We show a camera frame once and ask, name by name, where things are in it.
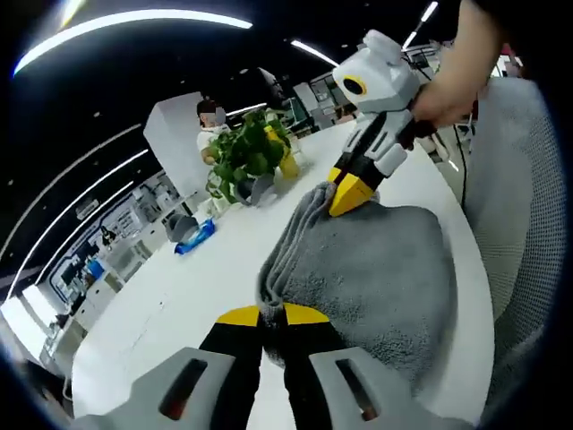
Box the person's right hand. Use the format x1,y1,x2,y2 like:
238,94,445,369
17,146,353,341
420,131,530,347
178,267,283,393
409,78,475,135

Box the grey towel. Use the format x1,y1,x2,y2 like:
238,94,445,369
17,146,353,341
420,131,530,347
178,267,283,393
258,181,460,400

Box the white cabinet row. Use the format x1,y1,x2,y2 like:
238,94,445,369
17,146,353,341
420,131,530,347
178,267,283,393
44,214,189,341

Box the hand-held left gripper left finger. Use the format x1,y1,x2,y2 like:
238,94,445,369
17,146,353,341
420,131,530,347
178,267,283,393
73,305,263,430

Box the ceiling air vent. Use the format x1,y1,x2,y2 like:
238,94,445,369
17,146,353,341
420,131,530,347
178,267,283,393
75,199,99,220

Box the long ceiling light strip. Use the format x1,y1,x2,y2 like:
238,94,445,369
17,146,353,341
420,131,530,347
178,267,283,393
13,11,254,77

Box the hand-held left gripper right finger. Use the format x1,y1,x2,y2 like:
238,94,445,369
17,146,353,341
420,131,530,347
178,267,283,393
282,302,475,430

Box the black cable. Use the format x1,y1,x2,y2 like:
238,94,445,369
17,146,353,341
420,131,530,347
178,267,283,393
451,125,470,202

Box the green potted plant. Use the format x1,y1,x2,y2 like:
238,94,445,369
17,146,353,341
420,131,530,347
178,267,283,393
205,109,292,205

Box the blue wipes packet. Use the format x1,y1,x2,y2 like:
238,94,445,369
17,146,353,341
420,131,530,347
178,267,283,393
173,218,217,256

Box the grey curved plastic object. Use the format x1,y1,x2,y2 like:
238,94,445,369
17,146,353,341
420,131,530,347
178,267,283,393
235,174,277,207
165,213,198,243

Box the yellow bottle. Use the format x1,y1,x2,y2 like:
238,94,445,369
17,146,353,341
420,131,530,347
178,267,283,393
262,125,300,179

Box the grey mesh office chair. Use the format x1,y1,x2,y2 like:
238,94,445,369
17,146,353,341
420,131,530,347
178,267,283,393
463,78,565,404

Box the white table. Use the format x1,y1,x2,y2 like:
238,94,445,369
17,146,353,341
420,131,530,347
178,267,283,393
71,118,496,422

